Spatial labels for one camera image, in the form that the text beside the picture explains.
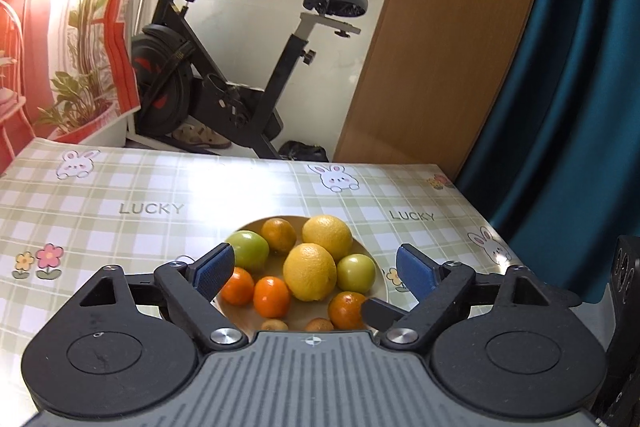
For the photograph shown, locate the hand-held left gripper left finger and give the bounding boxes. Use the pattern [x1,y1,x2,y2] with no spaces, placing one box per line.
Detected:
[75,243,251,348]

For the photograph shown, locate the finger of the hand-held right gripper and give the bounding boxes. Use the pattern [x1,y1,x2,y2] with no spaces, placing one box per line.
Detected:
[361,298,403,332]

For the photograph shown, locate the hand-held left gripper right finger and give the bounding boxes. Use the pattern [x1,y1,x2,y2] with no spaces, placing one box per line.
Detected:
[380,243,583,353]

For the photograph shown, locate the dark orange mandarin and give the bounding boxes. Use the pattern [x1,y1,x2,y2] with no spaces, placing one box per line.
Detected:
[327,291,368,330]
[261,218,297,255]

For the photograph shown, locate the orange tangerine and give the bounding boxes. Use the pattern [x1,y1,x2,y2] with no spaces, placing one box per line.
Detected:
[220,267,256,306]
[253,276,292,319]

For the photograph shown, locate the pale green jujube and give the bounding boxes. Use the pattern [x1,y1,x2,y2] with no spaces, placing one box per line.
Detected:
[336,253,377,294]

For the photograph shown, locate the yellow lemon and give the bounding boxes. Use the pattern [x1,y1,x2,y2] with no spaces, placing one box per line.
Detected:
[301,214,354,260]
[282,243,337,303]

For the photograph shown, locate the cream round plate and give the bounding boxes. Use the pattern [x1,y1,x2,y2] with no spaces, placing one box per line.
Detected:
[212,214,390,338]

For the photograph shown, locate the brown sandals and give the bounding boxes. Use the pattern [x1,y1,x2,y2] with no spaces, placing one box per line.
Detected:
[172,124,233,150]

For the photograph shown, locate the black bag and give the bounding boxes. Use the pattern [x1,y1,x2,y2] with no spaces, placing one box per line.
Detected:
[277,140,328,163]

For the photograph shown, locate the teal curtain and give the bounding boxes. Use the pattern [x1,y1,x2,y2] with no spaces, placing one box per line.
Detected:
[452,0,640,303]

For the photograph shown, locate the black exercise bike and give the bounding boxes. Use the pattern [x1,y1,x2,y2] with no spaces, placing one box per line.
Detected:
[129,0,368,160]

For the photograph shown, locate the brown wooden panel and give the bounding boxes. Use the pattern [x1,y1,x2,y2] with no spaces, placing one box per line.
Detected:
[332,0,556,180]

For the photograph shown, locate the red plant wall poster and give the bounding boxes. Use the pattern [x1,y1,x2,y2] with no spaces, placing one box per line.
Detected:
[0,0,146,178]

